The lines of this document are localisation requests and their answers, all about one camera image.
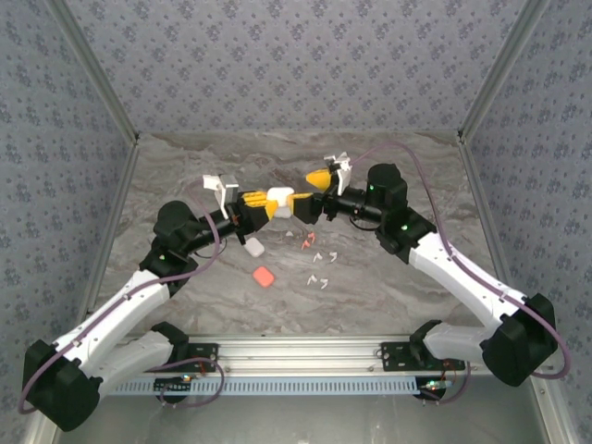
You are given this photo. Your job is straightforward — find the white earbud charging case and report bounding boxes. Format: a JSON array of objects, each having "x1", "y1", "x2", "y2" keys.
[
  {"x1": 266, "y1": 185, "x2": 296, "y2": 219},
  {"x1": 243, "y1": 236, "x2": 266, "y2": 259}
]

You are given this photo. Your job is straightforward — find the coral earbud charging case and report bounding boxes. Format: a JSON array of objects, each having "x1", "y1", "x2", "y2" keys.
[{"x1": 252, "y1": 266, "x2": 277, "y2": 290}]

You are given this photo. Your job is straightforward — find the aluminium table edge bar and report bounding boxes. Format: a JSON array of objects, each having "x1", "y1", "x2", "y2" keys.
[
  {"x1": 78, "y1": 136, "x2": 142, "y2": 306},
  {"x1": 457, "y1": 133, "x2": 514, "y2": 297}
]

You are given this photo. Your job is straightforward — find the grey metal base panel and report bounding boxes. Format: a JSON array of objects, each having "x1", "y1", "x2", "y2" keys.
[{"x1": 55, "y1": 392, "x2": 556, "y2": 444}]

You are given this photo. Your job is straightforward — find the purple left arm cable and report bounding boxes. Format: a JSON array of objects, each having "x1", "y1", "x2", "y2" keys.
[{"x1": 17, "y1": 179, "x2": 222, "y2": 415}]

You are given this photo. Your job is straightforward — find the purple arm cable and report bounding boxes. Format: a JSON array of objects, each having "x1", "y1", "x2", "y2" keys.
[
  {"x1": 17, "y1": 179, "x2": 222, "y2": 415},
  {"x1": 350, "y1": 141, "x2": 574, "y2": 381}
]

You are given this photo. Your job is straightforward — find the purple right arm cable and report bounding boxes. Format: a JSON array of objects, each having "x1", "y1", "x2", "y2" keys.
[{"x1": 350, "y1": 141, "x2": 574, "y2": 381}]

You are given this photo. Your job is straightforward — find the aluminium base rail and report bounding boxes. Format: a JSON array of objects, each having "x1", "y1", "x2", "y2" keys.
[{"x1": 124, "y1": 335, "x2": 468, "y2": 376}]

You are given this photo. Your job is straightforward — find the black bracket with circuit board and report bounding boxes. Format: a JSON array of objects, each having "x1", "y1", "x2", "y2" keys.
[
  {"x1": 154, "y1": 376, "x2": 193, "y2": 404},
  {"x1": 413, "y1": 376, "x2": 449, "y2": 401}
]

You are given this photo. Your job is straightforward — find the short looped purple cable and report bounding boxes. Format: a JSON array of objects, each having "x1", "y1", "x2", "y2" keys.
[
  {"x1": 418, "y1": 363, "x2": 473, "y2": 406},
  {"x1": 146, "y1": 356, "x2": 226, "y2": 410}
]

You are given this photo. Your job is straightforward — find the aluminium frame corner post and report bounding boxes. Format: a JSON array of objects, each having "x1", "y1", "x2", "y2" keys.
[
  {"x1": 45, "y1": 0, "x2": 141, "y2": 142},
  {"x1": 457, "y1": 0, "x2": 554, "y2": 140}
]

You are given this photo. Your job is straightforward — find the white slotted cable duct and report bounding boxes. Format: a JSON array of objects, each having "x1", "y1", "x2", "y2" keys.
[{"x1": 99, "y1": 375, "x2": 420, "y2": 397}]

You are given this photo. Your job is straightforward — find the aluminium lower frame bar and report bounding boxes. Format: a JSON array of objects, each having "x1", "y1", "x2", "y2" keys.
[
  {"x1": 526, "y1": 386, "x2": 579, "y2": 444},
  {"x1": 22, "y1": 423, "x2": 61, "y2": 444}
]

